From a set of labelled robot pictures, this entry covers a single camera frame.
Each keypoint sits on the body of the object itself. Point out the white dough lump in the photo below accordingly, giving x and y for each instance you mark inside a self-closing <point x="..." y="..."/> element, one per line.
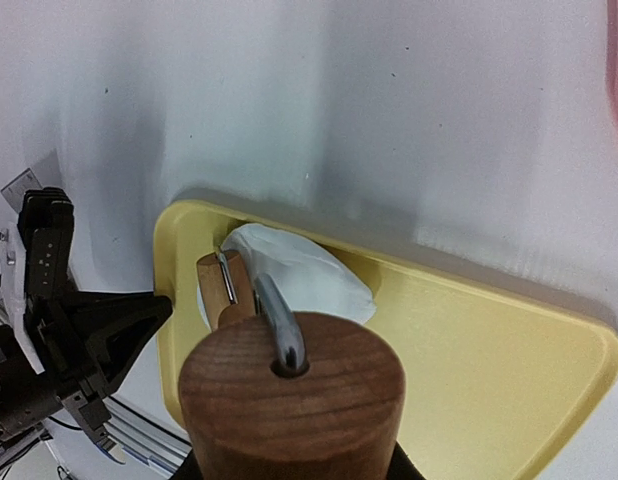
<point x="309" y="277"/>

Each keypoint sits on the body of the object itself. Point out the metal scraper with wooden handle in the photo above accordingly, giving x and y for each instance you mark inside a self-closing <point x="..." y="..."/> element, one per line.
<point x="45" y="172"/>

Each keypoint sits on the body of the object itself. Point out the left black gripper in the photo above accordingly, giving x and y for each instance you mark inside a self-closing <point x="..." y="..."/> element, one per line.
<point x="71" y="353"/>

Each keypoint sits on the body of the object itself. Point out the wooden double-ended rolling pin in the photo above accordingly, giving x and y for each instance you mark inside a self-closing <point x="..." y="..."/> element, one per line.
<point x="274" y="394"/>

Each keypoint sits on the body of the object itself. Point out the yellow plastic tray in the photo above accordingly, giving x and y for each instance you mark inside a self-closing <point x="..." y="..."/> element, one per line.
<point x="496" y="383"/>

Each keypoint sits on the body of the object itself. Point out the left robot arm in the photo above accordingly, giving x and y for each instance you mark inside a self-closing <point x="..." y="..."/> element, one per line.
<point x="27" y="273"/>

